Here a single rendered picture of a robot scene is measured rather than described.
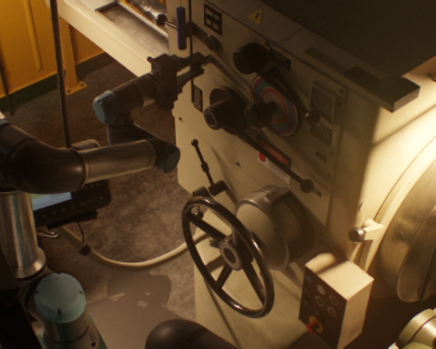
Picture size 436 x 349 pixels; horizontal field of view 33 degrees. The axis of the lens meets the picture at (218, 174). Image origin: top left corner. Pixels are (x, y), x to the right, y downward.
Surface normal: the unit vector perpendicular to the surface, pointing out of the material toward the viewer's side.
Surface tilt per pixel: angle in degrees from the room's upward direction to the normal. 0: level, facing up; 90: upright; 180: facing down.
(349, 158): 90
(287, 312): 0
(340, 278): 0
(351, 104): 90
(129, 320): 0
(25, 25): 90
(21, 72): 90
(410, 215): 55
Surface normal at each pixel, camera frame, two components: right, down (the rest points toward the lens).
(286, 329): 0.00, -0.73
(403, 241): -0.72, 0.16
